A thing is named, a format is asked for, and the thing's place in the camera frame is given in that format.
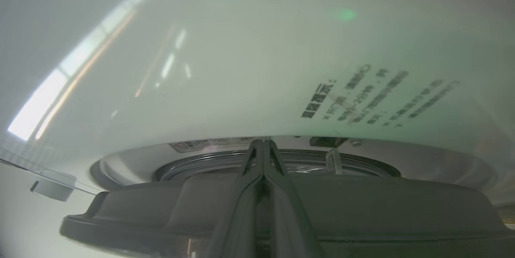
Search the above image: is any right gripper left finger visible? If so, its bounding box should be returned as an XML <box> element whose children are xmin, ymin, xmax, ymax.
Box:
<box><xmin>207</xmin><ymin>139</ymin><xmax>264</xmax><ymax>258</ymax></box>

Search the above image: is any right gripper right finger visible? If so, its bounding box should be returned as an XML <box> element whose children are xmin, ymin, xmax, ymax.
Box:
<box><xmin>264</xmin><ymin>139</ymin><xmax>323</xmax><ymax>258</ymax></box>

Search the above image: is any grey warning sticker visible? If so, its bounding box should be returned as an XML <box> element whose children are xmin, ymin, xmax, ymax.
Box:
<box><xmin>169</xmin><ymin>137</ymin><xmax>258</xmax><ymax>154</ymax></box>

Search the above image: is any black door lock latch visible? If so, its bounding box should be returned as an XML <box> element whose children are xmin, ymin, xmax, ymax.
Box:
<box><xmin>309</xmin><ymin>137</ymin><xmax>349</xmax><ymax>149</ymax></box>

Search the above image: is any white front-load washing machine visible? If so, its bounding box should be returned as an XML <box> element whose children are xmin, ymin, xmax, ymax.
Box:
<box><xmin>0</xmin><ymin>0</ymin><xmax>515</xmax><ymax>226</ymax></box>

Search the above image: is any dark round washing machine door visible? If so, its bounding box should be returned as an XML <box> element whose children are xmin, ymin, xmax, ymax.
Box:
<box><xmin>60</xmin><ymin>171</ymin><xmax>515</xmax><ymax>258</ymax></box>

